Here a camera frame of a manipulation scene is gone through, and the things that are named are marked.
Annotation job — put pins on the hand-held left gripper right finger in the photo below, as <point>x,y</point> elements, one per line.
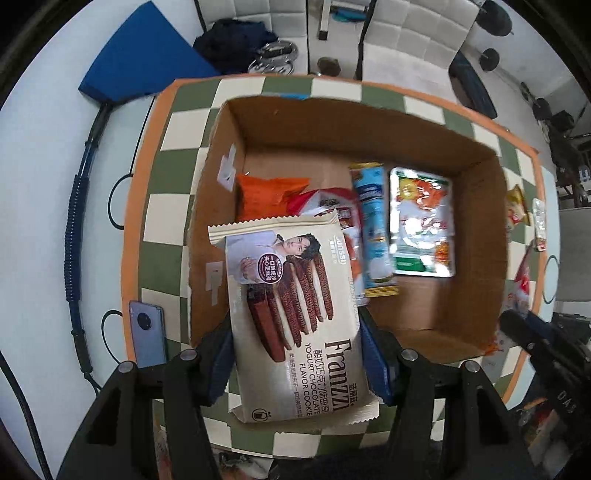
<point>376,369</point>

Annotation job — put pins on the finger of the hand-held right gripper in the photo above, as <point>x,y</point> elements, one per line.
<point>561,339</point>
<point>521,332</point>

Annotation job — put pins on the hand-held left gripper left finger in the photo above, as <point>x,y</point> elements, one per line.
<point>220,364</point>

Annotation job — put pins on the cream chocolate cookie packet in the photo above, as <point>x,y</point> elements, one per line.
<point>295,323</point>

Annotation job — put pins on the cardboard box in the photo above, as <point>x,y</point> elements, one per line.
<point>438,304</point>

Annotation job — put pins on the large green white snack packet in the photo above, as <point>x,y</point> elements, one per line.
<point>422,221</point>

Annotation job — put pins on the blue tube snack packet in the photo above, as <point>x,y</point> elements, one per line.
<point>371,217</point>

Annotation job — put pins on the red white snack packet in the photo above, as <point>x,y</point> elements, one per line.
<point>344,207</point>

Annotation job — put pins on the orange snack packet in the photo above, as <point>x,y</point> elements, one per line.
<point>268,196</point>

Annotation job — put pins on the white maroon snack packet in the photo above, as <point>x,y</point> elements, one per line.
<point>524,277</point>

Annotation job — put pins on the blue smartphone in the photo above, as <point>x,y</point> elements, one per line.
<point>147,334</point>

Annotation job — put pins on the small clear snack packet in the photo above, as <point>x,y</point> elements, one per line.
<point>540,226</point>

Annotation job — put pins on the yellow snack packet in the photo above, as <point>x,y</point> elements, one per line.
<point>517,207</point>

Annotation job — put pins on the green checkered tablecloth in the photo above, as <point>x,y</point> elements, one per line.
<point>166,249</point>

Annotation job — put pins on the brown wooden chair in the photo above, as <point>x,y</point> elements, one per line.
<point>570,159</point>

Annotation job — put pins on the black bag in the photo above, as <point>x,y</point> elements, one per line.
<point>563,121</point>

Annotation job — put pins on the black sit-up bench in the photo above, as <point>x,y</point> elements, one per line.
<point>473,85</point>

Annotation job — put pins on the curl bar with plates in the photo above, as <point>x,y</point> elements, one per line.
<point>490,58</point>

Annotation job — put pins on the chrome weight plates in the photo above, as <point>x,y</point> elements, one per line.
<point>274,57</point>

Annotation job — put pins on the white padded chair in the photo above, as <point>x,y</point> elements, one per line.
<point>415,37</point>
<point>272,18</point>

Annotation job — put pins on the black plate barbell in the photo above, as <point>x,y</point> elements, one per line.
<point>496,18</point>

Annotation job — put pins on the dark clothes pile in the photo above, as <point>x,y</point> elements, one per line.
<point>231,46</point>

